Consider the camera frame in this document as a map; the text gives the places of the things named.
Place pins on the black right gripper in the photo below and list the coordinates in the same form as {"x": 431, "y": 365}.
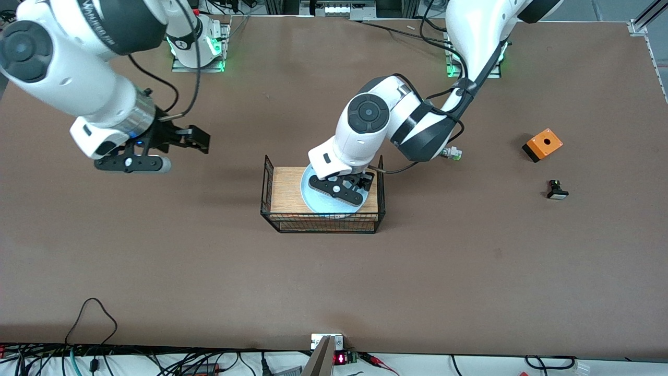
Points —
{"x": 163, "y": 134}

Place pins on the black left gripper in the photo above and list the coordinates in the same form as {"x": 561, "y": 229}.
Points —
{"x": 364, "y": 180}

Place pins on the light blue plate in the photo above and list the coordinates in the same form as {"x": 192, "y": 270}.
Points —
{"x": 318, "y": 203}

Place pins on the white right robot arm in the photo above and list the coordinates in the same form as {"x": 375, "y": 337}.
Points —
{"x": 78, "y": 78}

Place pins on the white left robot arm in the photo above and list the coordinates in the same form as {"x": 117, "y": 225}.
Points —
{"x": 365, "y": 130}

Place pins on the green push button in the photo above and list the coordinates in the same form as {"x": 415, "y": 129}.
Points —
{"x": 454, "y": 153}

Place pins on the orange button box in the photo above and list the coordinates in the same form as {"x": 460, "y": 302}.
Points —
{"x": 545, "y": 142}

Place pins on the wooden shelf board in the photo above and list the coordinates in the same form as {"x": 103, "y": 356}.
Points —
{"x": 284, "y": 190}

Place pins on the red and black probe leads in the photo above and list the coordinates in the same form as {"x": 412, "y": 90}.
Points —
{"x": 373, "y": 359}

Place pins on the red LED display module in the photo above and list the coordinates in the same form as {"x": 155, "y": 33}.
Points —
{"x": 340, "y": 359}

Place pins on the grey metal bar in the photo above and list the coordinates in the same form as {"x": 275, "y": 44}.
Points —
{"x": 319, "y": 363}

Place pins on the black power adapter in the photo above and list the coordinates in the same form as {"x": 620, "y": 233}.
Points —
{"x": 201, "y": 368}

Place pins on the aluminium corner profile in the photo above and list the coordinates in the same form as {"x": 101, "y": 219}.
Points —
{"x": 637, "y": 27}

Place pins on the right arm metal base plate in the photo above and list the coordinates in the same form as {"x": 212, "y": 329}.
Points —
{"x": 180, "y": 65}

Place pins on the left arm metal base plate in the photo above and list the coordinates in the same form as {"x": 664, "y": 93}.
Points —
{"x": 453, "y": 73}

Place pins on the white metal bracket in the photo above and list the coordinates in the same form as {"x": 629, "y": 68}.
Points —
{"x": 338, "y": 342}

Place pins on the aluminium frame structure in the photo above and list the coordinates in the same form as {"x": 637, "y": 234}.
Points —
{"x": 339, "y": 9}

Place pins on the aluminium edge rail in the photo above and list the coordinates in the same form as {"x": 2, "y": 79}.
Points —
{"x": 652, "y": 57}

